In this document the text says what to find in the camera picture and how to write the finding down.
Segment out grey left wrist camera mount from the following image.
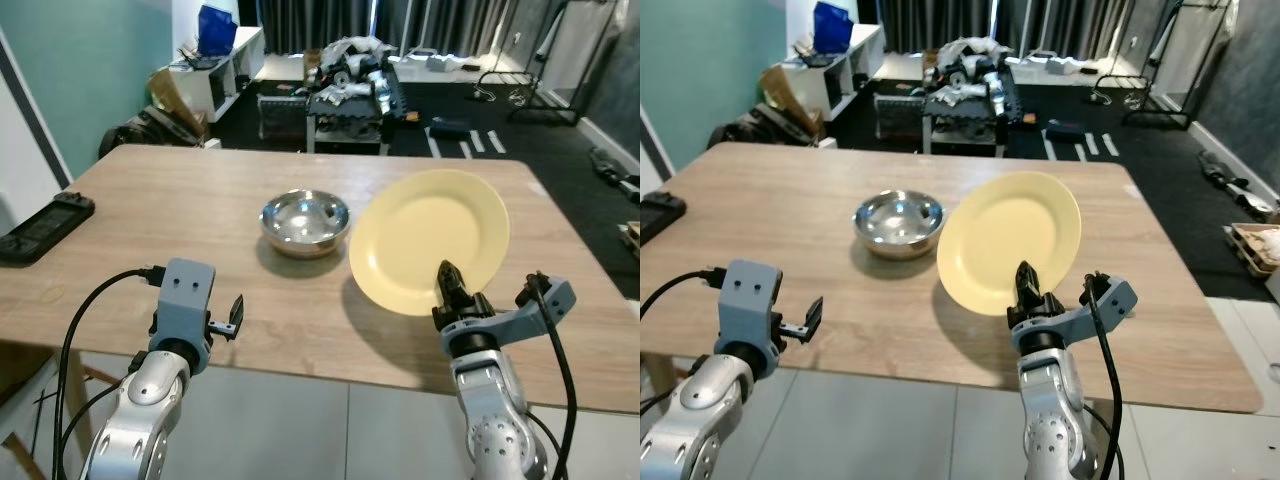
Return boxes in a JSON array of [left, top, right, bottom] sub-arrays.
[[722, 260, 784, 353], [150, 258, 219, 351]]

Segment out black clothes rack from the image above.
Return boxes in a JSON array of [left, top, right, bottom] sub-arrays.
[[475, 0, 601, 126], [1092, 0, 1231, 129]]

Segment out white shelf unit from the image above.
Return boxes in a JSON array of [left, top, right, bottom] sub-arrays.
[[785, 24, 886, 121], [168, 27, 266, 123]]

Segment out black bag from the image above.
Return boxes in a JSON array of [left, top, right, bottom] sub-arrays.
[[98, 105, 206, 159], [710, 108, 821, 149]]

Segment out yellow plate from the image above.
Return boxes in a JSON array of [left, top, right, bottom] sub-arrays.
[[936, 171, 1083, 317], [348, 169, 511, 317]]

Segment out stainless steel bowl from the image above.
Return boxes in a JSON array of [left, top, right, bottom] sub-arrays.
[[852, 190, 946, 261], [260, 190, 352, 259]]

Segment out black cart with clutter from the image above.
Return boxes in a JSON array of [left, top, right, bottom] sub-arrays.
[[305, 38, 406, 156], [920, 38, 1021, 156]]

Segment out wooden slatted tray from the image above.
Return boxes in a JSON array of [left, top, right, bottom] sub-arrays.
[[1225, 222, 1280, 276]]

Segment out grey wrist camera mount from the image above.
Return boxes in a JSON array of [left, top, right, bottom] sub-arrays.
[[1050, 275, 1138, 346], [722, 260, 784, 353], [150, 258, 219, 351], [480, 277, 577, 346]]

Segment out dark grey curtains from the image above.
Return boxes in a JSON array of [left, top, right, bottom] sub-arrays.
[[237, 0, 561, 59], [858, 0, 1176, 59]]

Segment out black floor tool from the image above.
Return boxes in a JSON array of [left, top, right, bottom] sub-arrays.
[[590, 148, 641, 201], [1200, 150, 1280, 216]]

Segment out black wire crate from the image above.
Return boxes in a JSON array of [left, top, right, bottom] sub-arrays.
[[875, 95, 926, 139], [258, 95, 311, 141]]

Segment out light wooden table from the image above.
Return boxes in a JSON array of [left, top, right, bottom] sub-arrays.
[[0, 143, 641, 416], [640, 140, 1266, 416]]

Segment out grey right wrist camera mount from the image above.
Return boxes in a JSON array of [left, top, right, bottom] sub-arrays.
[[480, 277, 577, 346], [1050, 275, 1138, 346]]

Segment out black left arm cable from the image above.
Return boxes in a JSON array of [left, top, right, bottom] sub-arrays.
[[640, 267, 727, 416], [55, 266, 166, 480]]

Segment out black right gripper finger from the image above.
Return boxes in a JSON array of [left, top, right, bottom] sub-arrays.
[[437, 262, 473, 313], [1014, 261, 1046, 311]]

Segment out blue plastic crate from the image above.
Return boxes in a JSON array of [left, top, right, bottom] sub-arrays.
[[197, 5, 239, 56], [813, 2, 856, 54]]

